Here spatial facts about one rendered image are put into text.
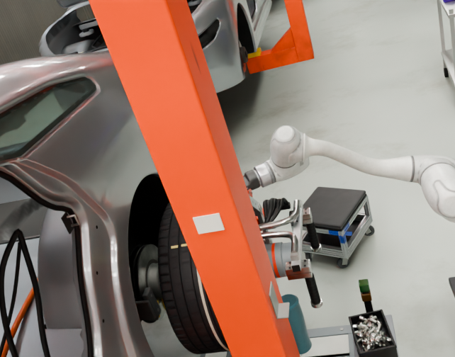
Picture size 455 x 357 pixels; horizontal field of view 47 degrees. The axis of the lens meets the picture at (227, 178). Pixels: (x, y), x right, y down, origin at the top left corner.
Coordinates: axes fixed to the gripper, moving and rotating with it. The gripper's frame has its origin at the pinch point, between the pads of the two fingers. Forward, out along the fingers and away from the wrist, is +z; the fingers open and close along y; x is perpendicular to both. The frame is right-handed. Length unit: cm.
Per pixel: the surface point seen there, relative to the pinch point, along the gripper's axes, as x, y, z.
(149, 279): -28.7, 6.6, 34.5
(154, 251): -26.7, 20.4, 29.0
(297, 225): -21.6, -9.7, -27.9
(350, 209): -93, 72, -83
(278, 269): -33.2, -15.5, -14.5
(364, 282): -53, -22, -45
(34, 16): -51, 911, 114
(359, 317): -62, -30, -37
